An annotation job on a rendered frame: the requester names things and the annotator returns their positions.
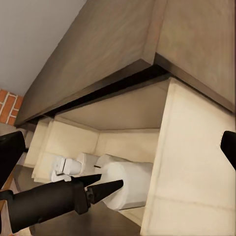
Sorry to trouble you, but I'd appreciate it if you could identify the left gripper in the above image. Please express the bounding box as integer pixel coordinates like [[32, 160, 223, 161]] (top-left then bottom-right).
[[32, 174, 123, 223]]

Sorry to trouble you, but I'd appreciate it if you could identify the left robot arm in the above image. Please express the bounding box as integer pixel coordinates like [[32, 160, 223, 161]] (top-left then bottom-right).
[[0, 157, 123, 234]]

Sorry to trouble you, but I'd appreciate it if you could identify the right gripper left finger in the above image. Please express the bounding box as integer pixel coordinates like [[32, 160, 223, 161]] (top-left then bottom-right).
[[0, 131, 26, 190]]

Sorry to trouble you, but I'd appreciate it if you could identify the pillar candle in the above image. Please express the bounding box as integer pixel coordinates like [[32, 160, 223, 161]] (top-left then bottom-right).
[[99, 160, 153, 211], [95, 154, 130, 174], [77, 152, 100, 176]]

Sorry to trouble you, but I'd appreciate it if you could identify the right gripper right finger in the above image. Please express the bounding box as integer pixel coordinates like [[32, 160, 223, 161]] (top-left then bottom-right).
[[220, 131, 236, 170]]

